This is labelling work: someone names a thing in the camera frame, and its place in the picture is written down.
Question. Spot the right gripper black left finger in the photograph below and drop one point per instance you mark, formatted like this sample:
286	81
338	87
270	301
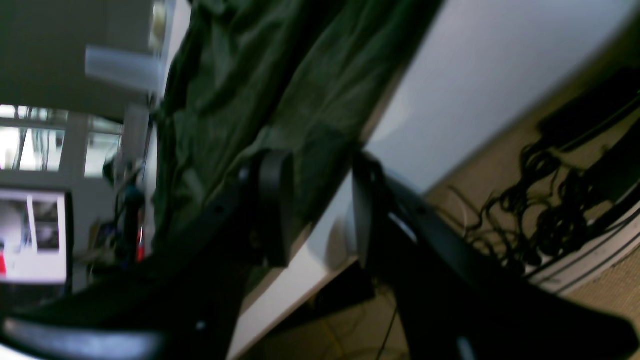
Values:
184	301

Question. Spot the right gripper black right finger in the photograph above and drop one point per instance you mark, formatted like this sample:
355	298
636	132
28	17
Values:
457	304

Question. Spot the dark green t-shirt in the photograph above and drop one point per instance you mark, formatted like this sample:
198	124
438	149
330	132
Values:
253	75

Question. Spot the computer monitor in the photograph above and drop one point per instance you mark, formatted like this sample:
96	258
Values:
37	242

